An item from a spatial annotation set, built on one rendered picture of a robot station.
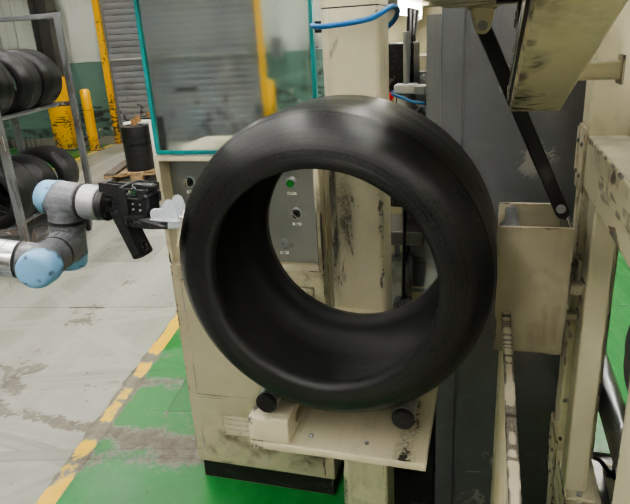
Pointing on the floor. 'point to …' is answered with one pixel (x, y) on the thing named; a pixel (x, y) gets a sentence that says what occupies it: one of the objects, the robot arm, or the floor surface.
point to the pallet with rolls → (136, 151)
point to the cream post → (359, 200)
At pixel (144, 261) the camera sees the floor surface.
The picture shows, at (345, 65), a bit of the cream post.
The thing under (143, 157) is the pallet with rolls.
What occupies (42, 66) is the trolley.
